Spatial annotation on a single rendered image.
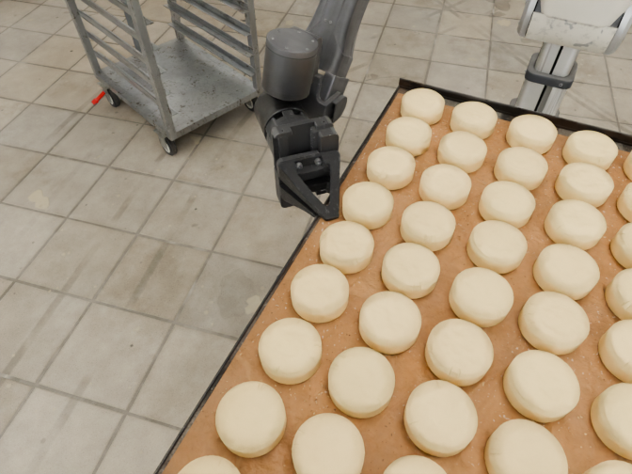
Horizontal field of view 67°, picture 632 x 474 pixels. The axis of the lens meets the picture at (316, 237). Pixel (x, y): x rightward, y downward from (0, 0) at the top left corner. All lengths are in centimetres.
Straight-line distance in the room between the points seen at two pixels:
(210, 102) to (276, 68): 163
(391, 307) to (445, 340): 5
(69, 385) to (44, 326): 24
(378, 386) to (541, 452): 12
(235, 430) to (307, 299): 12
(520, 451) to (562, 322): 11
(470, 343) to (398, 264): 9
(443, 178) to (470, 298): 14
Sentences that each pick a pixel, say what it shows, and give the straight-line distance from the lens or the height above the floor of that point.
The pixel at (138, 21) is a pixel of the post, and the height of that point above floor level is 61.
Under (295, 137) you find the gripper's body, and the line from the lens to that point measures 51.
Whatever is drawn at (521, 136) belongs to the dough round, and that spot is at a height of 103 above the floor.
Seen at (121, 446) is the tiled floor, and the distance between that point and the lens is 150.
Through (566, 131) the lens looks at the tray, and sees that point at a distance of 63.
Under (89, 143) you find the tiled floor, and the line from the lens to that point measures 236.
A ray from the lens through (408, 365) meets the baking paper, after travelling 40.
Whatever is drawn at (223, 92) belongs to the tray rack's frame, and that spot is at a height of 15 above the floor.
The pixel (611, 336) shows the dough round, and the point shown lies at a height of 102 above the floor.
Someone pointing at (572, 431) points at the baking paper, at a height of 100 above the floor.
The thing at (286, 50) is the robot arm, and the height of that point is 110.
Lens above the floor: 136
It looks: 51 degrees down
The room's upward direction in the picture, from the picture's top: straight up
